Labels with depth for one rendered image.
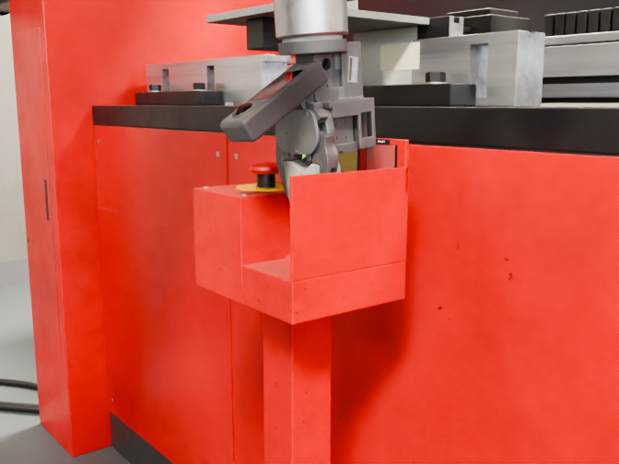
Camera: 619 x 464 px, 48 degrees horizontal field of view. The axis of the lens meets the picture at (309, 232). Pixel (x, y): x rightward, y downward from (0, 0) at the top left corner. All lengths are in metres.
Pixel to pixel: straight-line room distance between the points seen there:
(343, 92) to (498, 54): 0.28
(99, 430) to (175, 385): 0.45
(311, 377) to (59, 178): 1.06
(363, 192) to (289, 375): 0.23
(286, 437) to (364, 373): 0.21
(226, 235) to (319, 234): 0.13
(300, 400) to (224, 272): 0.18
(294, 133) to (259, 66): 0.63
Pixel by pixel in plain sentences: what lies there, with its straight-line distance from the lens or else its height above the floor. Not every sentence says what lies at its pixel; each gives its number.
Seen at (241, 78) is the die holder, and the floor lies 0.93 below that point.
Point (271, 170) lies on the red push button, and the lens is 0.82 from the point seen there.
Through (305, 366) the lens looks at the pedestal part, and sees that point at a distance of 0.83.
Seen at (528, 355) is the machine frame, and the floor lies 0.60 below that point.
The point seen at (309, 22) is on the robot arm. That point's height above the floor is 0.96.
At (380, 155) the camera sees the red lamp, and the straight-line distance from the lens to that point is 0.80.
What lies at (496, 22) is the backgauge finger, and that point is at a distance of 1.24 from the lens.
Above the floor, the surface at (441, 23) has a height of 0.99.
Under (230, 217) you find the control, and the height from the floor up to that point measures 0.75.
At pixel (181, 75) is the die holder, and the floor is 0.94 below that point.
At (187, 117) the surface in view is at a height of 0.85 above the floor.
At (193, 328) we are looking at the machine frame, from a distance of 1.42.
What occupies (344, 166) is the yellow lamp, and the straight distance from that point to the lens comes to 0.85.
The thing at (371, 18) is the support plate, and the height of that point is 0.99.
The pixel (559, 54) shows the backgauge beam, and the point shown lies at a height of 0.96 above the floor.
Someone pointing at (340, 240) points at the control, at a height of 0.74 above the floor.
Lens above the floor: 0.88
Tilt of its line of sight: 10 degrees down
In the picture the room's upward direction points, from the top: straight up
